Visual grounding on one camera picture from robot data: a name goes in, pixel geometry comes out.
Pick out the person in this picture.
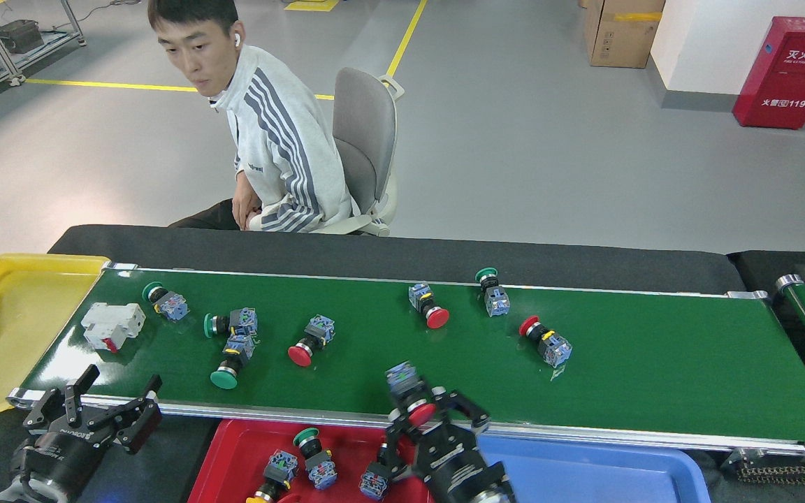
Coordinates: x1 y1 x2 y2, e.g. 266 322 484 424
147 0 361 233

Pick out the metal frame rack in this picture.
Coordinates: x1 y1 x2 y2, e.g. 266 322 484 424
0 0 87 109

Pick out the yellow push button switch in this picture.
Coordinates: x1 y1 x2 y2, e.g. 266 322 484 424
246 450 300 503

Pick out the blue plastic tray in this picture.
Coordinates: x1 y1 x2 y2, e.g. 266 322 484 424
476 432 713 503

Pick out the yellow plastic tray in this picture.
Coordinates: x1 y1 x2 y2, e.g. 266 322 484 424
0 253 110 415

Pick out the white circuit breaker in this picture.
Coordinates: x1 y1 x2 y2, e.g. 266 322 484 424
80 301 147 353

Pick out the green push button switch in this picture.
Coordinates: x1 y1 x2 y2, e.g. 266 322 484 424
474 267 512 318
142 281 190 323
209 335 256 391
203 307 259 340
292 427 338 490

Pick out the black conveyor drive chain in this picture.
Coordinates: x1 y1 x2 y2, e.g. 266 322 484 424
723 447 805 484

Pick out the brown cardboard box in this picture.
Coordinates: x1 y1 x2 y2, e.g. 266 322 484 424
583 0 667 69

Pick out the red plastic tray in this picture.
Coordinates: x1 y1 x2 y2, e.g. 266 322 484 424
188 418 438 503

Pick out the red push button switch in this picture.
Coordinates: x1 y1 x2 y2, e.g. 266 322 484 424
407 282 451 330
358 460 394 501
518 315 574 370
287 314 337 368
384 360 440 429

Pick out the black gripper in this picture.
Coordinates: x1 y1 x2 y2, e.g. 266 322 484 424
377 390 512 503
13 365 163 490

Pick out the person's left hand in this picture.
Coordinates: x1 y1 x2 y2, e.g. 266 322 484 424
233 175 262 231

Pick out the grey office chair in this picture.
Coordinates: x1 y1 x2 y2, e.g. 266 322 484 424
312 67 405 237

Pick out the long green conveyor belt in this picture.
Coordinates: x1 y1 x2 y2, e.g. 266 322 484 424
6 262 805 458

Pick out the dark grey machine part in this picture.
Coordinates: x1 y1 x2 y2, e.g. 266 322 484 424
0 20 45 55

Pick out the red fire extinguisher box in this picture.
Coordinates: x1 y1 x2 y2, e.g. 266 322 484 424
732 16 805 130

